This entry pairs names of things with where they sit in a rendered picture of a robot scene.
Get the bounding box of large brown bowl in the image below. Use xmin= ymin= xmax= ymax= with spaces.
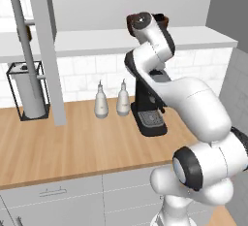
xmin=126 ymin=12 xmax=170 ymax=38

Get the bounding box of black wire stand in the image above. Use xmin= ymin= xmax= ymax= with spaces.
xmin=5 ymin=60 xmax=51 ymax=122

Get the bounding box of black coffee machine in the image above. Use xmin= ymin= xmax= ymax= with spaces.
xmin=130 ymin=69 xmax=170 ymax=138

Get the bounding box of wide grey cabinet door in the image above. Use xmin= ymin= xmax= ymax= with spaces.
xmin=24 ymin=0 xmax=68 ymax=127

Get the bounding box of small brown bowl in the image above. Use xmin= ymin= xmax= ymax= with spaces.
xmin=16 ymin=25 xmax=33 ymax=43

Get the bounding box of grey drawer handle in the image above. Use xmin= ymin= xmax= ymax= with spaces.
xmin=39 ymin=186 xmax=68 ymax=198

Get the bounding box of plain grey drawer front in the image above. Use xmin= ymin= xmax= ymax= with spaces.
xmin=102 ymin=164 xmax=177 ymax=226

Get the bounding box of narrow grey cabinet door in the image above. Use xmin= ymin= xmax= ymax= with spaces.
xmin=9 ymin=0 xmax=46 ymax=114

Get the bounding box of grey cabinet block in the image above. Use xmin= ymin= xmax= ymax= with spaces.
xmin=205 ymin=0 xmax=248 ymax=46

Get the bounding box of white paper towel roll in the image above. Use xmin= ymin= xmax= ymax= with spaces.
xmin=15 ymin=69 xmax=47 ymax=119

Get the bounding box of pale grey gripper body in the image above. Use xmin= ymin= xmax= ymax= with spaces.
xmin=148 ymin=69 xmax=172 ymax=83

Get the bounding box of white shelf slab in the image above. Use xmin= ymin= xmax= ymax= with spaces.
xmin=0 ymin=25 xmax=239 ymax=63

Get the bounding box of white bottle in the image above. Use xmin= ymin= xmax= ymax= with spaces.
xmin=94 ymin=80 xmax=109 ymax=119
xmin=115 ymin=78 xmax=132 ymax=117

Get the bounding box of grey drawer front with handle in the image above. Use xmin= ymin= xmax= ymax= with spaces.
xmin=0 ymin=175 xmax=106 ymax=226

